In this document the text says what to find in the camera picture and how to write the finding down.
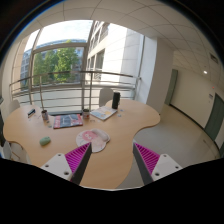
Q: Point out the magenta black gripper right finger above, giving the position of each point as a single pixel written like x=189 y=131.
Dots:
x=153 y=166

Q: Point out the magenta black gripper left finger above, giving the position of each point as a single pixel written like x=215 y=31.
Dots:
x=70 y=166

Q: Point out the green computer mouse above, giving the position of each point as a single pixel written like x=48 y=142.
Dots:
x=44 y=141

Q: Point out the red blue magazine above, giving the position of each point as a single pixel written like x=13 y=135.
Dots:
x=70 y=120

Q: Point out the dark cup centre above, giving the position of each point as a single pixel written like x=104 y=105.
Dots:
x=86 y=114

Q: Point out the white open book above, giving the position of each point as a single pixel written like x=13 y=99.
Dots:
x=103 y=113

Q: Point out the patterned mug left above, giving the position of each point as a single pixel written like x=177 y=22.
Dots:
x=44 y=114

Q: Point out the small blue box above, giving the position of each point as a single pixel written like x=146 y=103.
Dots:
x=31 y=112

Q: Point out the black cylindrical speaker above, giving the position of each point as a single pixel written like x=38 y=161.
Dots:
x=116 y=100

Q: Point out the white chair behind table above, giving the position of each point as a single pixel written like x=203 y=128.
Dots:
x=105 y=95

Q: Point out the metal window railing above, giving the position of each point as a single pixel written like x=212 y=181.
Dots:
x=71 y=90

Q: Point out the green door far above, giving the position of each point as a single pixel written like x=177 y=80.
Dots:
x=172 y=85

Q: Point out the green door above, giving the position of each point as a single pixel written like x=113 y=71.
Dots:
x=216 y=118
x=172 y=85

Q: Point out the green door right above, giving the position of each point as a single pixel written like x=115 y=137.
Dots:
x=216 y=118

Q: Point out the white chair at left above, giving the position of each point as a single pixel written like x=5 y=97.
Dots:
x=13 y=106

